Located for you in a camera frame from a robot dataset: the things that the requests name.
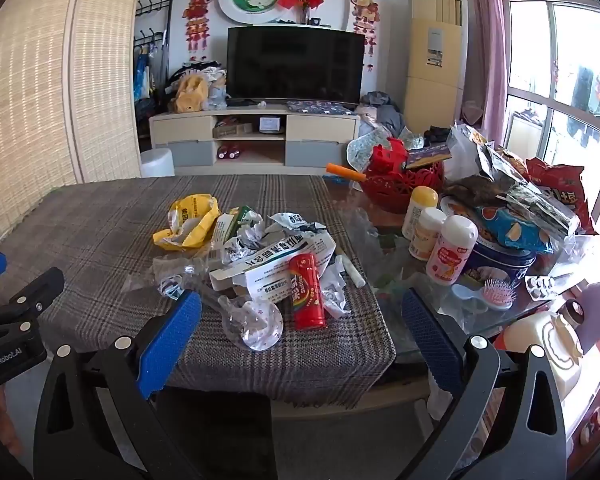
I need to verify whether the yellow plush toy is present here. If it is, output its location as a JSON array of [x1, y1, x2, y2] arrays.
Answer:
[[172, 74, 210, 113]]

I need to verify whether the black television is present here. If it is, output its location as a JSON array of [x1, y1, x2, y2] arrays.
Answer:
[[227, 25, 367, 107]]

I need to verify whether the red hanging wall decoration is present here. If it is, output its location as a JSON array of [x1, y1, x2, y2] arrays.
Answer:
[[182, 0, 215, 53], [350, 0, 381, 68]]

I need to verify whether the red plastic basket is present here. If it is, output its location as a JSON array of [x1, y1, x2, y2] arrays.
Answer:
[[360, 157, 446, 213]]

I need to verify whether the red snack bag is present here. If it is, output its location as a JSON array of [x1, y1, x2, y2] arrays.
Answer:
[[525, 157, 598, 236]]

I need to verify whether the white bottle pink label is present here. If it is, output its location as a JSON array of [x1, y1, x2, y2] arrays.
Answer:
[[425, 215, 479, 287]]

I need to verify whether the yellow capped white bottle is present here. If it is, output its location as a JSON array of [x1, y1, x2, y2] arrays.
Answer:
[[401, 186, 439, 241]]

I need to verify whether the blue hanging bag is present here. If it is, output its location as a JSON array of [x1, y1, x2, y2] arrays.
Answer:
[[132, 47, 153, 101]]

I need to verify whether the pile of grey clothes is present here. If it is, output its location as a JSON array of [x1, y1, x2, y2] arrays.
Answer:
[[355, 91, 406, 136]]

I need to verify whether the silver blister pack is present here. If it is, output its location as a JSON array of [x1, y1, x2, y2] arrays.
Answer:
[[525, 275, 571, 302]]

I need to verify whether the white flattened medicine box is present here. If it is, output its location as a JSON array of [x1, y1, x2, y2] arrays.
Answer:
[[207, 232, 338, 306]]

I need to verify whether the black coat rack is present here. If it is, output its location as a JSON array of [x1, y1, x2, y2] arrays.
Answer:
[[134, 0, 177, 111]]

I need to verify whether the dark patterned cloth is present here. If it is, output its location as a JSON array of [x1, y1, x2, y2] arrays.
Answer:
[[286, 100, 356, 113]]

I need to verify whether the red candy tube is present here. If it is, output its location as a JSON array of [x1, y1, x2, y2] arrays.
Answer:
[[287, 252, 328, 331]]

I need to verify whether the cream grey TV cabinet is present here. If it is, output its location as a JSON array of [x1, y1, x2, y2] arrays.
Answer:
[[148, 105, 362, 168]]

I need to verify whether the yellow wrapper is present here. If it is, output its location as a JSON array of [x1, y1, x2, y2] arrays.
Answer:
[[153, 194, 221, 251]]

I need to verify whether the pink hair brush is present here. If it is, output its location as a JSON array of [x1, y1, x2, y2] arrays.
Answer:
[[472, 278, 516, 311]]

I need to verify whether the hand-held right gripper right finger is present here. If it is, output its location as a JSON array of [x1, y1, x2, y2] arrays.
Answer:
[[401, 287, 568, 480]]

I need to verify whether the orange handled toy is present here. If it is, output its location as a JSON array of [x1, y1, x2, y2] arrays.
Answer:
[[326, 162, 368, 183]]

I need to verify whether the dark book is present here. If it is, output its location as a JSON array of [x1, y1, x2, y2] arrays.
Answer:
[[405, 144, 453, 170]]

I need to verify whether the silver snack bag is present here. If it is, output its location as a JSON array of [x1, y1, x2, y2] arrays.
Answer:
[[480, 147, 581, 236]]

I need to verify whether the clear plastic bag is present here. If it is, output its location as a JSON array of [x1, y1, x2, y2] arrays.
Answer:
[[447, 122, 491, 181]]

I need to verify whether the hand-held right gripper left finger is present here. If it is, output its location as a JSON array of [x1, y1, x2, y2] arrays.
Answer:
[[32, 290, 203, 480]]

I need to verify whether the pink curtain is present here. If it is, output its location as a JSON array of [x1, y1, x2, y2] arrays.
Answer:
[[467, 0, 511, 143]]

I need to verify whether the red plastic toy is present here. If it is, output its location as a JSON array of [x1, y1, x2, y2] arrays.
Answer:
[[370, 137, 410, 176]]

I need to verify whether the clear plastic packaging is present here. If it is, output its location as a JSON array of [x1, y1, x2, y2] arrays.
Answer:
[[152, 255, 285, 352]]

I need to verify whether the white framed window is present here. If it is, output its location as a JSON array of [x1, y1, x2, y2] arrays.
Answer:
[[500, 0, 600, 221]]

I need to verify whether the cream standing air conditioner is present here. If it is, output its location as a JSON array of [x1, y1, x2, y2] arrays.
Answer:
[[405, 0, 469, 136]]

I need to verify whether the green white small box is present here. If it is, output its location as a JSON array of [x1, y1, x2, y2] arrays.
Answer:
[[212, 205, 266, 248]]

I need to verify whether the blue snack bag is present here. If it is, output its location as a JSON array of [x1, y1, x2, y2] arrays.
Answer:
[[475, 205, 556, 256]]

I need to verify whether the blue cookie tin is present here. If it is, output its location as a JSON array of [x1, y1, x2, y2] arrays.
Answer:
[[439, 195, 537, 288]]

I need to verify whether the white bottle yellow label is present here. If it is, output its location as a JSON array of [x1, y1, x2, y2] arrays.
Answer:
[[409, 207, 447, 261]]

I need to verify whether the grey plaid tablecloth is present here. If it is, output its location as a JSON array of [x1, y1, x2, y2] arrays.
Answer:
[[0, 175, 398, 408]]

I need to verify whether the small white tube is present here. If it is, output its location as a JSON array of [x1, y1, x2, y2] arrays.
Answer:
[[336, 255, 365, 289]]

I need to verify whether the teal patterned plastic bag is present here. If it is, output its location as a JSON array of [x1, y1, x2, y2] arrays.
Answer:
[[347, 125, 411, 171]]

